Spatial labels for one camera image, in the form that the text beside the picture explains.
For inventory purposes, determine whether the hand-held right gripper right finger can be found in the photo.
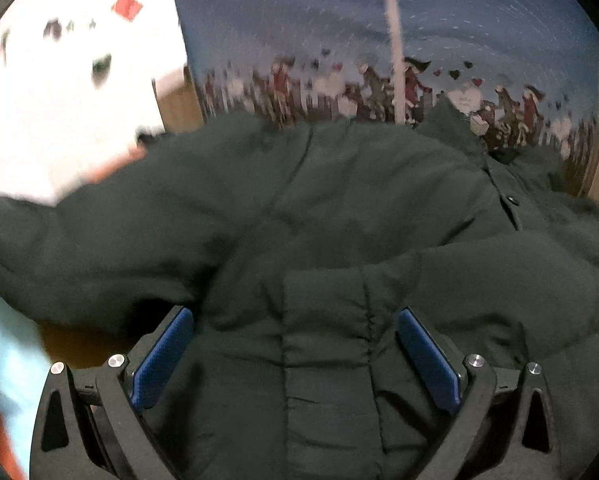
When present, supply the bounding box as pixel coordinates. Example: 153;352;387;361
397;306;563;480

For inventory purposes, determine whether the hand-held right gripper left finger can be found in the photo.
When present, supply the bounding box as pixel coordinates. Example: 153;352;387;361
30;305;195;480

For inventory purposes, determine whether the dark green padded jacket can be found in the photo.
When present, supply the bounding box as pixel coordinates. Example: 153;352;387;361
0;95;599;480

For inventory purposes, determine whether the light blue orange bed sheet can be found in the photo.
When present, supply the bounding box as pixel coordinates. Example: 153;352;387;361
0;280;48;480

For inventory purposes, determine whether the brown cardboard box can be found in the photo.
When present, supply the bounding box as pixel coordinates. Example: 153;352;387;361
152;66;205;134

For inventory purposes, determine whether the white pole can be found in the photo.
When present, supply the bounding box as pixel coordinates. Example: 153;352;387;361
376;0;411;125

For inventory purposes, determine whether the blue printed curtain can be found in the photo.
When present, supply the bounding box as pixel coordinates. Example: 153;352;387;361
168;0;599;197

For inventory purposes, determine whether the red wall sticker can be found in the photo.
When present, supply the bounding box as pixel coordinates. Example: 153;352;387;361
111;0;144;22

